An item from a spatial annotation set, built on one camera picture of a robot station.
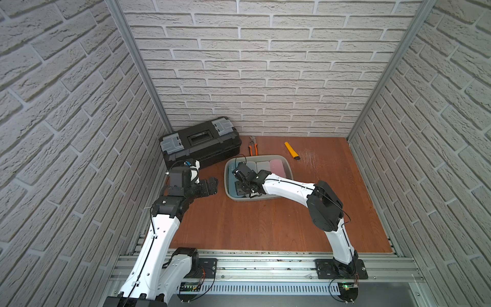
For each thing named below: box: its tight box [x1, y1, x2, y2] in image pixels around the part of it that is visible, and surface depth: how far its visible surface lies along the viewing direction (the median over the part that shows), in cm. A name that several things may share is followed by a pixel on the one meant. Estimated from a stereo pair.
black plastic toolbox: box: [158, 116, 242, 171], surface depth 98 cm
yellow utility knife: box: [283, 141, 301, 160], surface depth 115 cm
